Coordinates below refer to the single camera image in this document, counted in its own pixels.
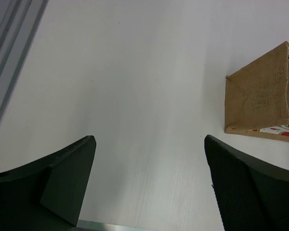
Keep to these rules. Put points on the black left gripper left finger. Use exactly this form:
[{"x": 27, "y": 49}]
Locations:
[{"x": 47, "y": 194}]

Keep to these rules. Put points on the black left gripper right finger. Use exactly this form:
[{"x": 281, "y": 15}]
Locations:
[{"x": 252, "y": 195}]

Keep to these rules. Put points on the aluminium frame post left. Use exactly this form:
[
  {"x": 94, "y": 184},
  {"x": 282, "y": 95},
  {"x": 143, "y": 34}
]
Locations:
[{"x": 19, "y": 21}]

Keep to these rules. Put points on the burlap watermelon print bag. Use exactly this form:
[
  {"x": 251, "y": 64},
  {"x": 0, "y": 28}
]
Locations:
[{"x": 256, "y": 97}]

